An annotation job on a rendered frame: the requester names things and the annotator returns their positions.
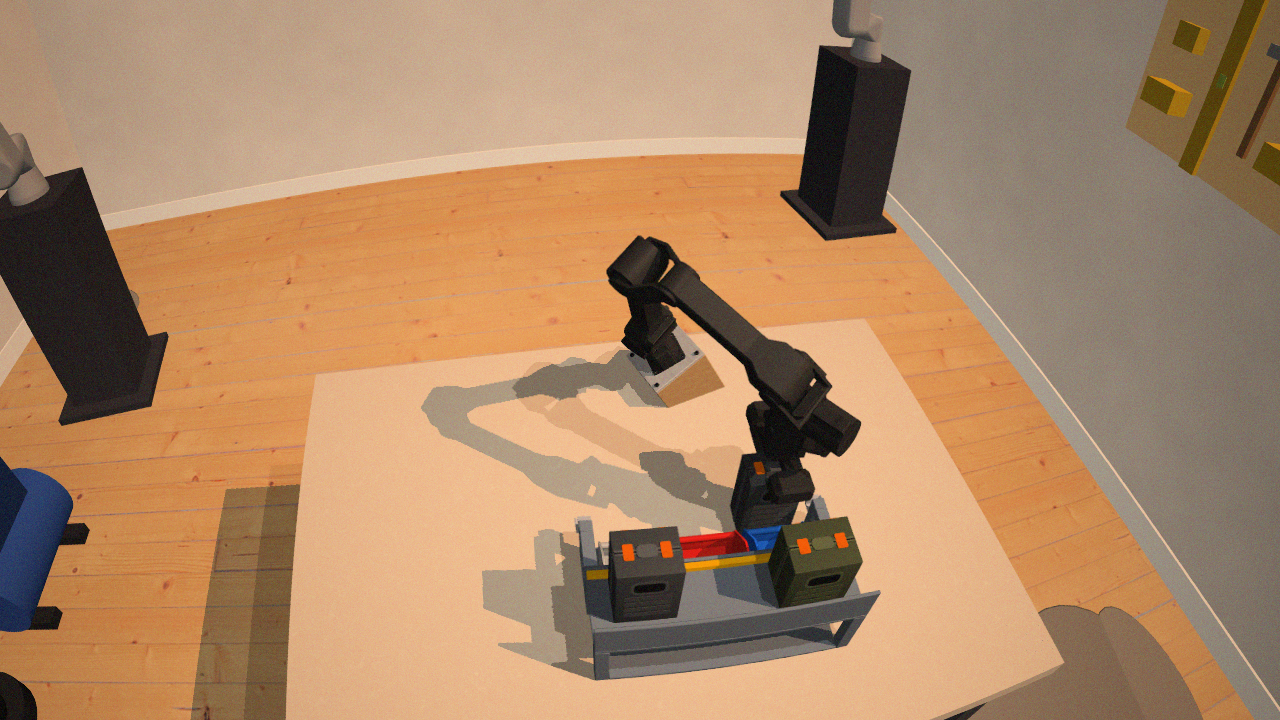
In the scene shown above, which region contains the blue bin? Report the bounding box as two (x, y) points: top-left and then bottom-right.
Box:
(742, 525), (782, 551)

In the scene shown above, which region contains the yellow flat bar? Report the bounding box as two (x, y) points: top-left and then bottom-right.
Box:
(586, 553), (771, 580)

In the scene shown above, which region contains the red open bin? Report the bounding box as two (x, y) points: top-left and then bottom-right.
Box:
(678, 530), (749, 559)

